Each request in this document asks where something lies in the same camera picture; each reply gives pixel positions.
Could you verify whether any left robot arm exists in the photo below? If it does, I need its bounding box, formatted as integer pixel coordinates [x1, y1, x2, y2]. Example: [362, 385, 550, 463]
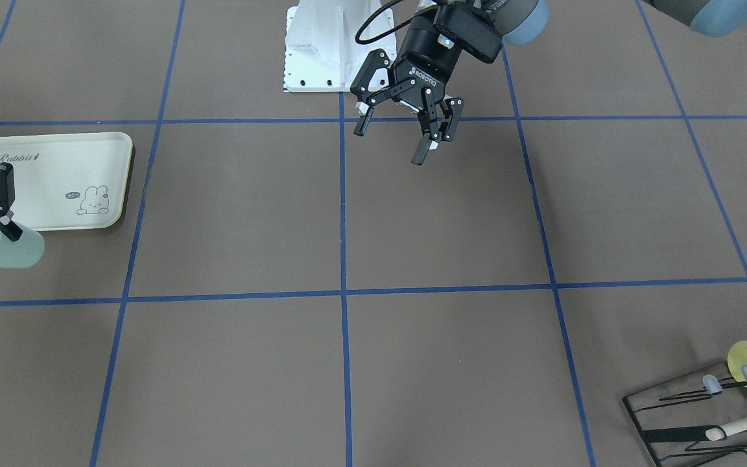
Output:
[350, 1, 747, 165]

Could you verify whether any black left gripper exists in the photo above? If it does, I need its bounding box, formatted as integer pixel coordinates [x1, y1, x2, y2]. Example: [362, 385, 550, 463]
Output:
[350, 13, 464, 166]

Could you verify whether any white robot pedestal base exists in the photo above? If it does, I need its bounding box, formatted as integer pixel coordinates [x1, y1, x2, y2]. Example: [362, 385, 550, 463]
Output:
[283, 1, 397, 93]

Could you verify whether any black wire cup rack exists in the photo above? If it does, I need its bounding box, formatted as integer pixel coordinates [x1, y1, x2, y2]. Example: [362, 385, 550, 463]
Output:
[622, 363, 747, 466]

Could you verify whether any cream rabbit tray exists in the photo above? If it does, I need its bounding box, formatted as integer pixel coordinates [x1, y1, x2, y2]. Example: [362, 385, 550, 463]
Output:
[0, 131, 134, 232]

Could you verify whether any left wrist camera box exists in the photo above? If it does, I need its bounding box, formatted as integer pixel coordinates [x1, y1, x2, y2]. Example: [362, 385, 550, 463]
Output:
[433, 2, 502, 63]

